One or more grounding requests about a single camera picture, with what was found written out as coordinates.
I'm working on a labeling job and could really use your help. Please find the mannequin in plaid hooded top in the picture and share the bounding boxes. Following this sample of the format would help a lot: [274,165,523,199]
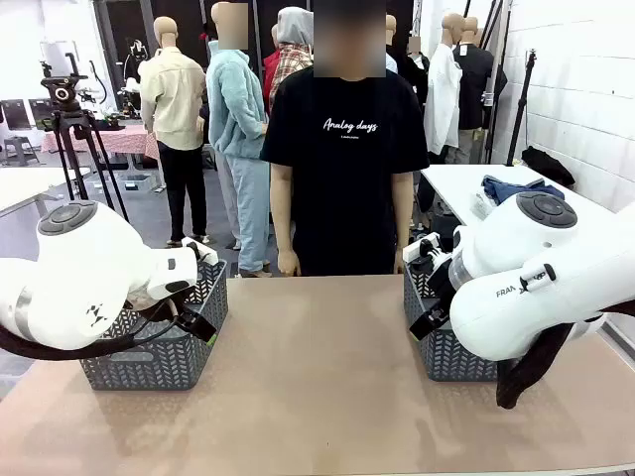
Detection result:
[262,6,315,113]

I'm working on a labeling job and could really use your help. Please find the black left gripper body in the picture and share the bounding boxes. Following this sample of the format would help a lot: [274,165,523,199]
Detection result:
[168,296,199,322]

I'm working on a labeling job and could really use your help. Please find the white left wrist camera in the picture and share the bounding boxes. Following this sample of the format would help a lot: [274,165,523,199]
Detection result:
[181,236,219,267]

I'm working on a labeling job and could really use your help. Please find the black light stand pole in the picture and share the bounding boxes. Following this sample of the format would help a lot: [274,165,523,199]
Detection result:
[505,48,539,168]

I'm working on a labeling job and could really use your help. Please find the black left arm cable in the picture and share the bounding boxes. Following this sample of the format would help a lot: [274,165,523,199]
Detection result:
[0,297,181,362]

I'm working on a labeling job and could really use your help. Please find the black camera tripod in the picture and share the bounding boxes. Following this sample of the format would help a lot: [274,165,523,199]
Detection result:
[40,52,130,224]

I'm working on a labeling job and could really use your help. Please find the mannequin in pale blue shirt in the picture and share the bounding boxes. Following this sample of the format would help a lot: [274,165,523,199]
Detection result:
[385,14,399,75]

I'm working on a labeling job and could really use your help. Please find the person's right forearm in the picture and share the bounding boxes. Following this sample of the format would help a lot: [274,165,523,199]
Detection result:
[270,163,299,254]

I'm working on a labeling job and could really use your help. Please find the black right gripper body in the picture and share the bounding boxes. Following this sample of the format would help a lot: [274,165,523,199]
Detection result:
[424,257,455,314]

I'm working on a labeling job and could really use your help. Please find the mannequin in light blue fleece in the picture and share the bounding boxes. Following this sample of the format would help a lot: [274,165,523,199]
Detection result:
[205,2,272,279]

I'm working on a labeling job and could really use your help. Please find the mannequin in white shirt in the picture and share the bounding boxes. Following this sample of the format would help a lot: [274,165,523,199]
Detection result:
[424,13,465,165]

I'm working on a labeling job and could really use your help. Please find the mannequin in black shirt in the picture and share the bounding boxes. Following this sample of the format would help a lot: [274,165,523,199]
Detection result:
[453,17,510,165]

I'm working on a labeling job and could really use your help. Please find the person in black t-shirt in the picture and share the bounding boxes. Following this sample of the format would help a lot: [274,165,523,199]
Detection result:
[260,0,431,278]

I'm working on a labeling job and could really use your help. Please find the table with red checked cloth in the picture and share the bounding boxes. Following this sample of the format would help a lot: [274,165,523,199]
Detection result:
[42,123,160,160]

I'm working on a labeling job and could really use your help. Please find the large white side table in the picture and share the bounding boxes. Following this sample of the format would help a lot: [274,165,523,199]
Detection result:
[420,163,616,229]

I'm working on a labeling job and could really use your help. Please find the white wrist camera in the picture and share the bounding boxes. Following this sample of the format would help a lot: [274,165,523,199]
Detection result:
[402,232,443,263]
[181,236,219,267]

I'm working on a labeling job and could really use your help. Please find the small white side table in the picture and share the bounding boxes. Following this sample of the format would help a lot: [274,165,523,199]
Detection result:
[0,167,93,219]

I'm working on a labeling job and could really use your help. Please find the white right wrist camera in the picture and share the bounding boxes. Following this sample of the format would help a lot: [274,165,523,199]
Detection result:
[402,232,443,263]

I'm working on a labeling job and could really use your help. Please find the black bag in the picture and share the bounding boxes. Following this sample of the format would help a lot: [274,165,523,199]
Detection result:
[520,146,576,189]

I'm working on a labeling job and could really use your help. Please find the person's left forearm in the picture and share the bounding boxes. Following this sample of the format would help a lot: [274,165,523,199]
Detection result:
[394,171,415,252]

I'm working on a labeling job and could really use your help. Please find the navy blue folded clothes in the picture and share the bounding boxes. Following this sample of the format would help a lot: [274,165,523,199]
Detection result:
[481,175,567,204]

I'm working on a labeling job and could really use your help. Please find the person's right hand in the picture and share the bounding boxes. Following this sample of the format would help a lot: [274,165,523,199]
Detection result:
[276,249,303,278]

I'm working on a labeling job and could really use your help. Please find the grey plastic woven basket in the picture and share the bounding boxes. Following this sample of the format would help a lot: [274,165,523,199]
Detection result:
[402,257,499,383]
[78,258,229,392]

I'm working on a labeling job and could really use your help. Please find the grey metal stool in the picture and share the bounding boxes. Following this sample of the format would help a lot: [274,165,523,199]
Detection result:
[2,136,41,168]

